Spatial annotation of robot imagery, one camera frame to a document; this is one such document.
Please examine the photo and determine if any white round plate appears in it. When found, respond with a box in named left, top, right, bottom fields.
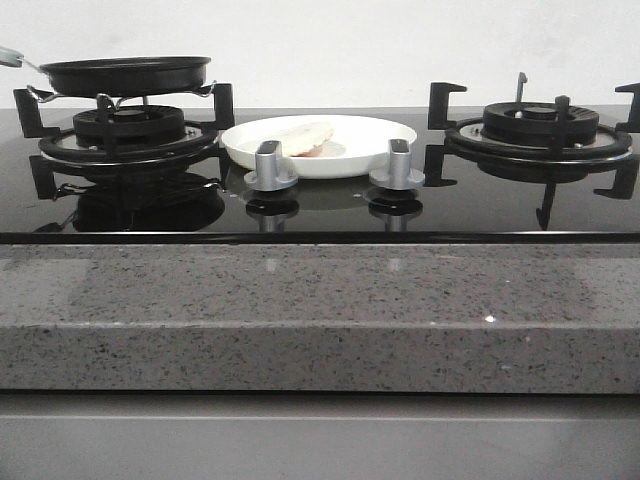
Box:
left=221, top=114, right=417, bottom=179

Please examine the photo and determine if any black frying pan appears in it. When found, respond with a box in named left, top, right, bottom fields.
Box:
left=37, top=56, right=214, bottom=98

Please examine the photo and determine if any left silver stove knob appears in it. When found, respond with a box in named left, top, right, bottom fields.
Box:
left=244, top=140, right=299, bottom=192

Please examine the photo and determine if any silver stove knob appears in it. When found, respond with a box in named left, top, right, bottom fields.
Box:
left=244, top=140, right=299, bottom=192
left=369, top=139, right=425, bottom=191

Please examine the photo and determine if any right silver stove knob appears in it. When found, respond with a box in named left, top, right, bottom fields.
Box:
left=369, top=139, right=425, bottom=191

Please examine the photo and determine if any black glass gas cooktop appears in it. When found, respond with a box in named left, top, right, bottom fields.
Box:
left=1, top=108, right=639, bottom=244

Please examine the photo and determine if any left black gas burner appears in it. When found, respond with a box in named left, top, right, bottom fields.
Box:
left=73, top=105, right=185, bottom=148

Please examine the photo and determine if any black gas burner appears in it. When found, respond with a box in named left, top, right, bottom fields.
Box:
left=482, top=102, right=599, bottom=147
left=73, top=105, right=185, bottom=148

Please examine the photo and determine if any right black burner grate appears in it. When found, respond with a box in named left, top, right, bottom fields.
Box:
left=428, top=72, right=639, bottom=181

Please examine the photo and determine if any black burner grate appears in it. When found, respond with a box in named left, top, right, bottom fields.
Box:
left=428, top=72, right=639, bottom=181
left=14, top=83, right=235, bottom=170

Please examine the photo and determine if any right black gas burner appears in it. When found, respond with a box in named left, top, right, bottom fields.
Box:
left=482, top=102, right=599, bottom=147

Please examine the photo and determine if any left black burner grate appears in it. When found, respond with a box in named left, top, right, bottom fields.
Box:
left=14, top=83, right=235, bottom=170

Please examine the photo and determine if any grey cabinet front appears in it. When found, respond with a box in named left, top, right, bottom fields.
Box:
left=1, top=393, right=639, bottom=479

